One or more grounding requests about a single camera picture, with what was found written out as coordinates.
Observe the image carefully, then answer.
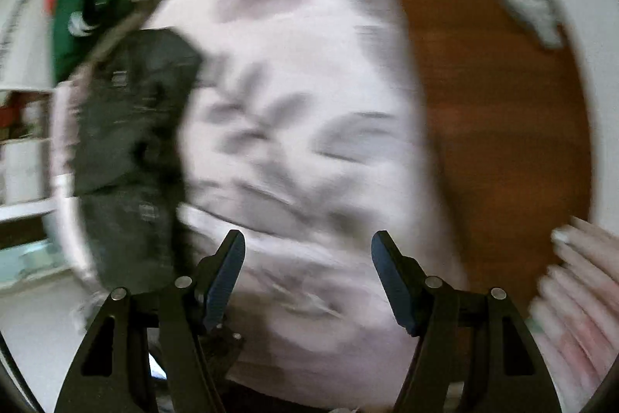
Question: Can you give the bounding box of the dark grey garment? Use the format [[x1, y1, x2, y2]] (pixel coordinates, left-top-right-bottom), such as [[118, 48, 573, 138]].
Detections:
[[65, 27, 204, 298]]

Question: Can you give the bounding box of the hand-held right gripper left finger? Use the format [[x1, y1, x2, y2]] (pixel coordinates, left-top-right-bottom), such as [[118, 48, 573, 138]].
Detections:
[[54, 230, 247, 413]]

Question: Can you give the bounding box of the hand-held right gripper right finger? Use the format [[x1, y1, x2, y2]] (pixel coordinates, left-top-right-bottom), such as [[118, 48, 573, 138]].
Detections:
[[371, 230, 563, 413]]

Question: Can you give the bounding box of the white shelf unit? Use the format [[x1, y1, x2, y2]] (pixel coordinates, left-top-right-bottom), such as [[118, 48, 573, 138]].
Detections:
[[0, 0, 66, 225]]

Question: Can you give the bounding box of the white leaf-print blanket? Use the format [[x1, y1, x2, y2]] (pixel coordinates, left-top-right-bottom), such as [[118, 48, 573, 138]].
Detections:
[[53, 0, 472, 411]]

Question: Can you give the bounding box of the pink striped cloth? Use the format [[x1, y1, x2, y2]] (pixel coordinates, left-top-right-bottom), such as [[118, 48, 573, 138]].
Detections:
[[527, 216, 619, 399]]

